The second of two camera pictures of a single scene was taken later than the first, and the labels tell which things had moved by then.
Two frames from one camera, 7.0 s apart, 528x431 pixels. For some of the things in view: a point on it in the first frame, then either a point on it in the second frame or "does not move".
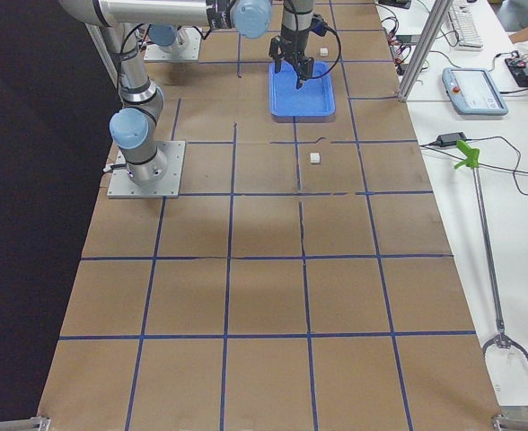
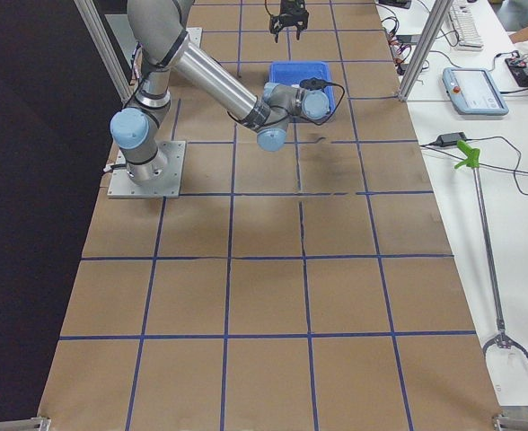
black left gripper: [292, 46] -> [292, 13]
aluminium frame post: [433, 36] does not move
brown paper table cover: [304, 282] does not move
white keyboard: [463, 18] does not move
